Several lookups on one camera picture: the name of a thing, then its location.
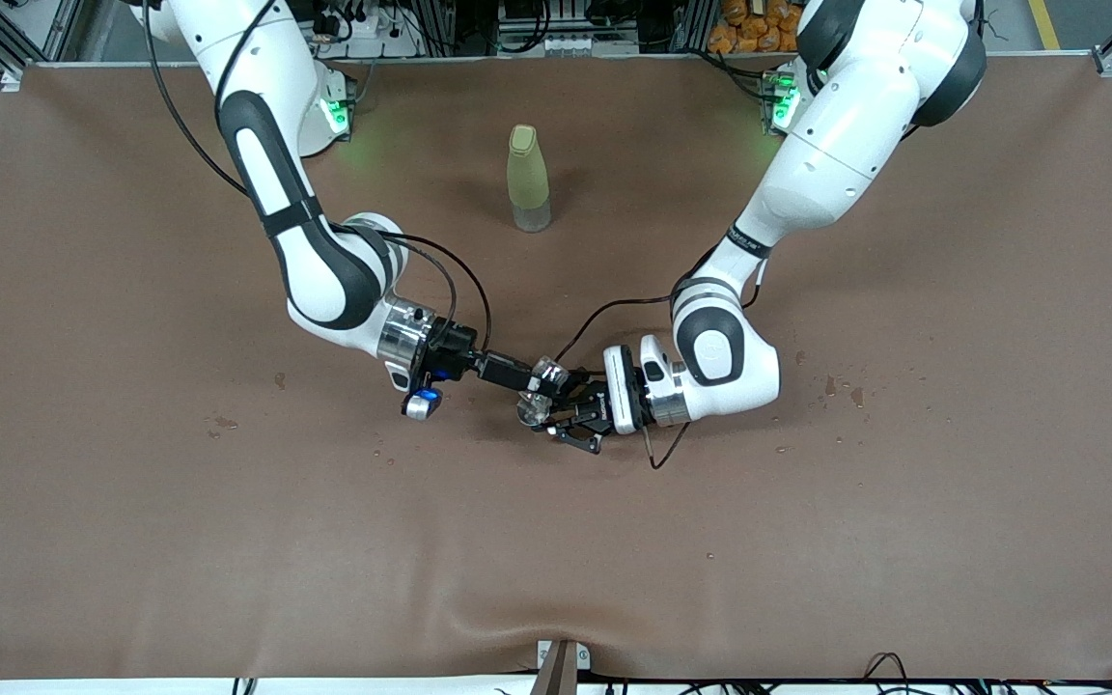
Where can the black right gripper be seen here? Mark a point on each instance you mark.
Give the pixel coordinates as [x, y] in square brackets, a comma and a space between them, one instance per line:
[457, 354]

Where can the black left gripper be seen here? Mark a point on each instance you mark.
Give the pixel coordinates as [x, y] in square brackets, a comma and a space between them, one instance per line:
[591, 403]

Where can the small clear glass cup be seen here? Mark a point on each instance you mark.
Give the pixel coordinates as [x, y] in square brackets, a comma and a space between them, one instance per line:
[548, 373]

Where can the steel jigger measuring cup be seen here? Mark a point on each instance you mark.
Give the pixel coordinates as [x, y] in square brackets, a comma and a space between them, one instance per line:
[531, 409]

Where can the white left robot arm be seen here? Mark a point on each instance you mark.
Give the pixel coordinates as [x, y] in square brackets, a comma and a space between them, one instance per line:
[846, 125]

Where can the brown table cover mat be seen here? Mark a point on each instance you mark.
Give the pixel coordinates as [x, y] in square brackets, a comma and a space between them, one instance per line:
[556, 541]

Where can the yellow-green translucent bottle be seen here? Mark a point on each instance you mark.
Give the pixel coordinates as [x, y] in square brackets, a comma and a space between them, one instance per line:
[528, 174]

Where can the white connector block row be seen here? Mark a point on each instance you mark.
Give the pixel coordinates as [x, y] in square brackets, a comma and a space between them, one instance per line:
[566, 43]

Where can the white power strip with plugs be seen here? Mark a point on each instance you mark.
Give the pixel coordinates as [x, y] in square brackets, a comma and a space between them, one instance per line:
[373, 29]

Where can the orange snack packet pile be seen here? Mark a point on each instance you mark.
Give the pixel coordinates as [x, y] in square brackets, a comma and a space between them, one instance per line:
[759, 29]

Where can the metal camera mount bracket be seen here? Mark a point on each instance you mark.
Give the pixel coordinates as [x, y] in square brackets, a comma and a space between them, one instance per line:
[561, 666]

